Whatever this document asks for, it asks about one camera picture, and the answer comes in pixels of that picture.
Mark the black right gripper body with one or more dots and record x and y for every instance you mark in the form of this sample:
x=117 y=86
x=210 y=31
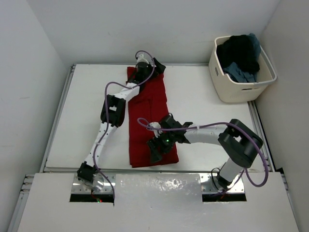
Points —
x=159 y=144

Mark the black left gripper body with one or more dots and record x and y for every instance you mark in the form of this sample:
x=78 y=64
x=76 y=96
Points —
x=149 y=70

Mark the red t shirt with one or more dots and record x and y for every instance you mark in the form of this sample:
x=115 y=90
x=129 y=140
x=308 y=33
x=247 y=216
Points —
x=150 y=104

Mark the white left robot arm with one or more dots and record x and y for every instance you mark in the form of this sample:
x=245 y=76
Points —
x=114 y=109

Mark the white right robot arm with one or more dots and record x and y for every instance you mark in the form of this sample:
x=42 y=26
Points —
x=239 y=142

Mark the white front cover panel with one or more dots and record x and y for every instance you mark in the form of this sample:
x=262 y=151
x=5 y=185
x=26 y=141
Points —
x=156 y=203

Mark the cream plastic laundry basket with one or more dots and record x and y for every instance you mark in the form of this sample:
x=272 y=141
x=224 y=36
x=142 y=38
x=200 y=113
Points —
x=234 y=85

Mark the teal t shirt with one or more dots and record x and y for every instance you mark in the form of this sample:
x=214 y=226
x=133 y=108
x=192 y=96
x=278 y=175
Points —
x=238 y=75

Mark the black t shirt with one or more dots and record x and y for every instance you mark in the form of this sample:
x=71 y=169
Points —
x=243 y=50

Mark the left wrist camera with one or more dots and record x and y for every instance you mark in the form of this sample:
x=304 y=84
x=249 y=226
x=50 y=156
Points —
x=141 y=58

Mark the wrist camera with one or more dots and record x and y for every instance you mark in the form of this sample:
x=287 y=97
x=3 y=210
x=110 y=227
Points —
x=153 y=126
x=141 y=58

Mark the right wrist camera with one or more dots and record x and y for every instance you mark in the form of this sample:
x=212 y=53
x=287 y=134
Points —
x=153 y=126

